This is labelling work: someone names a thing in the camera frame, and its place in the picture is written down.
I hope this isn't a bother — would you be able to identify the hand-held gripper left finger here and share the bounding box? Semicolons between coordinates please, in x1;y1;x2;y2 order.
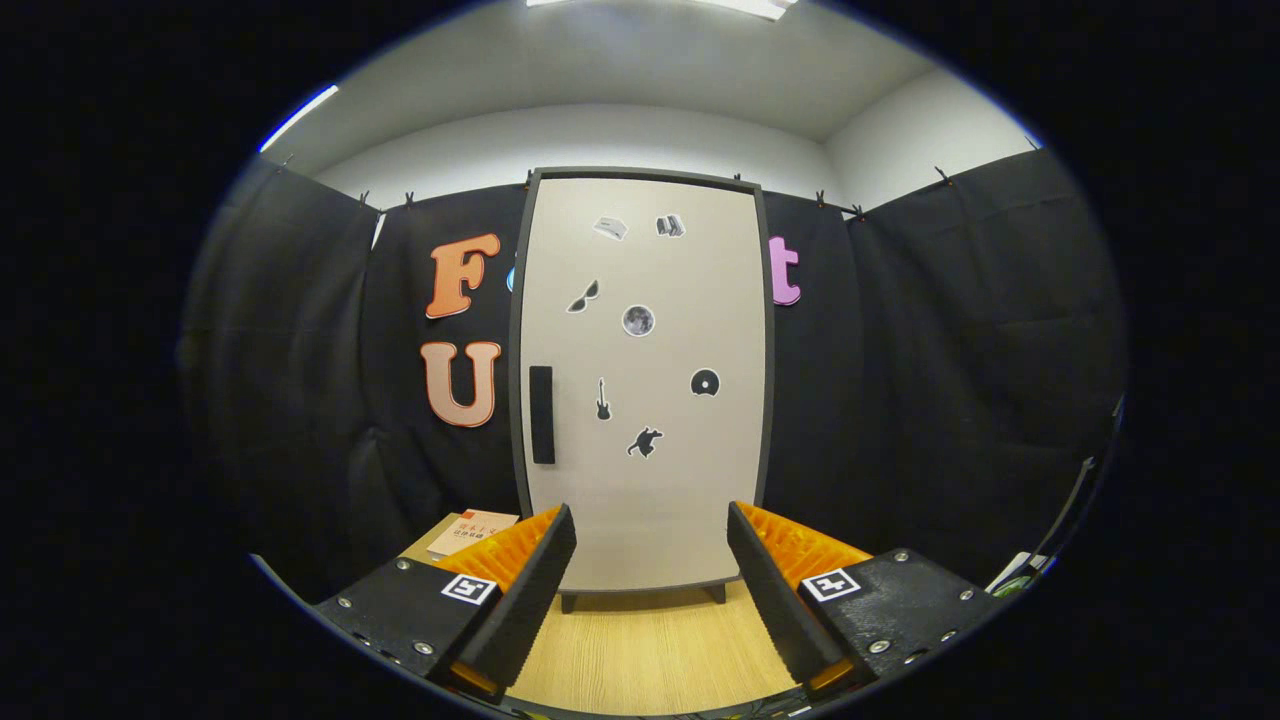
312;503;579;701

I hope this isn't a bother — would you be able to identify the narrow ceiling light strip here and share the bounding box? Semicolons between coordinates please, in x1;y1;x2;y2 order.
258;84;341;154

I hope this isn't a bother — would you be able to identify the grey shoe cabinet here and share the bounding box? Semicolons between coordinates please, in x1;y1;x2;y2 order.
506;166;777;614

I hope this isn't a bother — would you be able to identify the black backdrop cloth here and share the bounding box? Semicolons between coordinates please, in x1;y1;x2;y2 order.
180;148;1129;611

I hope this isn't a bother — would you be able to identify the black stand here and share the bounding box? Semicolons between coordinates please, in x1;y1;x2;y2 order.
1040;455;1096;556

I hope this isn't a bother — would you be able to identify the wide ceiling light panel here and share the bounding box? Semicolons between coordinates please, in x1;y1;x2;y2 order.
525;0;801;21

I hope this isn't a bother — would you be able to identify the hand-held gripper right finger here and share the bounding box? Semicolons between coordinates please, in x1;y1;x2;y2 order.
727;501;1006;698

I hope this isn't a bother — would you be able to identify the stack of books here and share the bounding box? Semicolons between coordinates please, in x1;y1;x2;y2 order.
400;509;521;563

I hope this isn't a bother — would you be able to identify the black door handle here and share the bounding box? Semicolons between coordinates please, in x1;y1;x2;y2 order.
528;366;556;465

